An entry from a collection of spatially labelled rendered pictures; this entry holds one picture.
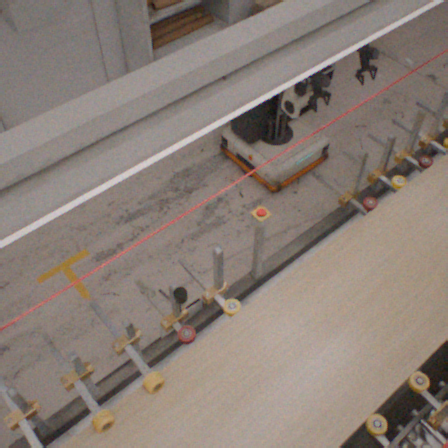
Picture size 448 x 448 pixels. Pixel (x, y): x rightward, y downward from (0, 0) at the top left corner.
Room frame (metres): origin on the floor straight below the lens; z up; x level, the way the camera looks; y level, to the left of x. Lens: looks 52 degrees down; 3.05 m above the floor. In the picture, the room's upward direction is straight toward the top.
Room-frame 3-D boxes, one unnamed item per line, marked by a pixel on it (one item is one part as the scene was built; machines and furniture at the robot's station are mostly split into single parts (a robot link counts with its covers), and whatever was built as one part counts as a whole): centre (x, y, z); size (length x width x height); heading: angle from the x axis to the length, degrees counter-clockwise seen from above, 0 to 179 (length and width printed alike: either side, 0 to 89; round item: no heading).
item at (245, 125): (3.18, -0.36, 0.59); 0.55 x 0.34 x 0.83; 129
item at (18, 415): (0.69, 0.82, 0.95); 0.14 x 0.06 x 0.05; 130
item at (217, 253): (1.34, 0.03, 0.93); 0.04 x 0.04 x 0.48; 40
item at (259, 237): (1.51, -0.17, 0.93); 0.05 x 0.05 x 0.45; 40
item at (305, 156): (3.10, -0.42, 0.16); 0.67 x 0.64 x 0.25; 39
